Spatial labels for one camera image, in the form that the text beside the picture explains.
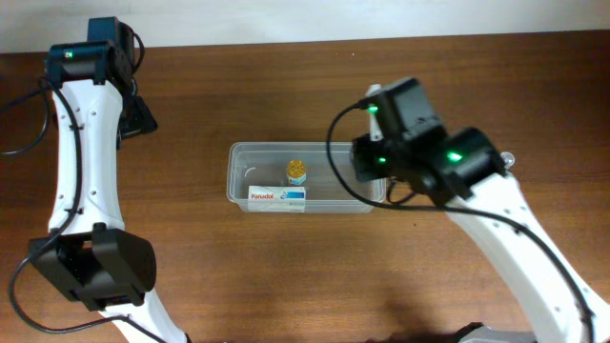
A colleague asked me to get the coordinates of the small gold-lidded jar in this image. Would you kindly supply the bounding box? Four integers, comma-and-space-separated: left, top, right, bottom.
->
286, 160, 307, 186

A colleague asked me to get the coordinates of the white spray bottle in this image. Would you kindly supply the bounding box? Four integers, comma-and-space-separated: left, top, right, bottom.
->
500, 151, 516, 170

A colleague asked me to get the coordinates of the white Panadol medicine box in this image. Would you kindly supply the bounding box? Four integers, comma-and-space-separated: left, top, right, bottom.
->
247, 186, 306, 212

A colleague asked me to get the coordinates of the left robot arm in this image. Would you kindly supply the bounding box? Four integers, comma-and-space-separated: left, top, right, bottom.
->
30, 17, 190, 342

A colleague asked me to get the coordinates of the clear plastic container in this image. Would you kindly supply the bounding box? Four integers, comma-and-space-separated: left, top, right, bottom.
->
227, 142, 373, 213

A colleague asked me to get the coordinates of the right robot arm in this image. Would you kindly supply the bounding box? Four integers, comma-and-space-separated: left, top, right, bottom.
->
352, 78, 609, 342

